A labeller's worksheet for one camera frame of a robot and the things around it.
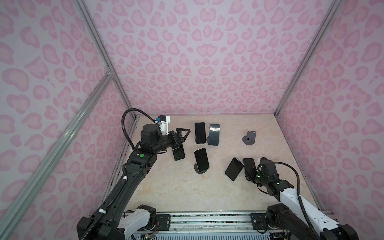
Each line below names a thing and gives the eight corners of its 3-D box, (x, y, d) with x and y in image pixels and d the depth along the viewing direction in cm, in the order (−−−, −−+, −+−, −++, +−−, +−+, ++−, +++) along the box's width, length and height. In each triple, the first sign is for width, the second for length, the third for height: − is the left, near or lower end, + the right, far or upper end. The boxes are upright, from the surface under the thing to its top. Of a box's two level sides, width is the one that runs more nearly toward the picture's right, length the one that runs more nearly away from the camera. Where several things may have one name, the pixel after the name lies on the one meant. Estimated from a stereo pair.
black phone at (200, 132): (196, 145, 105) (196, 133, 95) (195, 134, 111) (194, 123, 100) (205, 144, 105) (206, 132, 95) (203, 134, 111) (204, 122, 101)
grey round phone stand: (243, 145, 105) (247, 137, 97) (242, 138, 108) (245, 130, 101) (253, 145, 105) (257, 137, 97) (251, 138, 108) (255, 130, 101)
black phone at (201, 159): (199, 173, 91) (199, 161, 79) (194, 164, 95) (194, 151, 83) (208, 169, 93) (210, 157, 80) (203, 160, 97) (204, 147, 85)
